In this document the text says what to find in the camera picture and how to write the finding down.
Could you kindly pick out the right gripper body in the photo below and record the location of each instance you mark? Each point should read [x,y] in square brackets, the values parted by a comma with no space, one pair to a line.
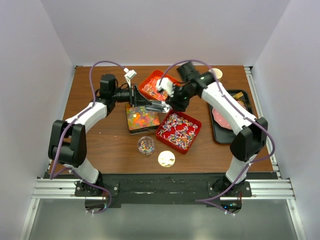
[181,96]

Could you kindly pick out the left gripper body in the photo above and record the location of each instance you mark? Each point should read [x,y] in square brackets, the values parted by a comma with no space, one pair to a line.
[132,93]

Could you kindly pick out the orange candy tin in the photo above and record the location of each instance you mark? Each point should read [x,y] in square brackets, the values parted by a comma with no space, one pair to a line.
[148,87]

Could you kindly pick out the black gummy candy tin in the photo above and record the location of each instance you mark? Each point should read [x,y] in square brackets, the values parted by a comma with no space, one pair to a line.
[140,120]

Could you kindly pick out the metal scoop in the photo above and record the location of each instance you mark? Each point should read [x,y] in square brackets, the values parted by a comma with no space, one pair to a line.
[158,106]

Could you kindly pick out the red lollipop tin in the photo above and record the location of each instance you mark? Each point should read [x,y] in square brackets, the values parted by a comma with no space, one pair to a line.
[178,131]

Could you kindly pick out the clear glass jar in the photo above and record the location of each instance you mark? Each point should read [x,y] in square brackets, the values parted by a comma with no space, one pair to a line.
[146,145]

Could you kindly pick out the black tray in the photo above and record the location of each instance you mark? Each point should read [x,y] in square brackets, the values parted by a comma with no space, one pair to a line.
[222,135]

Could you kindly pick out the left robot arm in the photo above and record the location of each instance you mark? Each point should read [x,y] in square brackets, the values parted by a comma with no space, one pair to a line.
[68,141]

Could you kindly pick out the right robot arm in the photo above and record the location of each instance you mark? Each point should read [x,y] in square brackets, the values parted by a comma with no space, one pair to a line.
[250,132]

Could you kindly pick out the yellow mug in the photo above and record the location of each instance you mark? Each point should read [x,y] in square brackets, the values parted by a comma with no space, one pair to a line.
[217,72]

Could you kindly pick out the pink dotted plate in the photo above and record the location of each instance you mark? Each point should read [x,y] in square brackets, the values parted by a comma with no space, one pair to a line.
[220,120]

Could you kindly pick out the gold fork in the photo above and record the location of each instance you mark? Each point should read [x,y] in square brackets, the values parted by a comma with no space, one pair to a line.
[239,96]

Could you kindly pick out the gold round lid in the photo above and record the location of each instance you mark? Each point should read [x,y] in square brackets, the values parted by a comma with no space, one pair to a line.
[166,159]

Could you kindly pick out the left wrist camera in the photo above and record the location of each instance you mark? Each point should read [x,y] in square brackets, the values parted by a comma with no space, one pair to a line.
[129,75]

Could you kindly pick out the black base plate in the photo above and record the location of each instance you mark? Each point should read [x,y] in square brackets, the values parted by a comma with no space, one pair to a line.
[160,189]

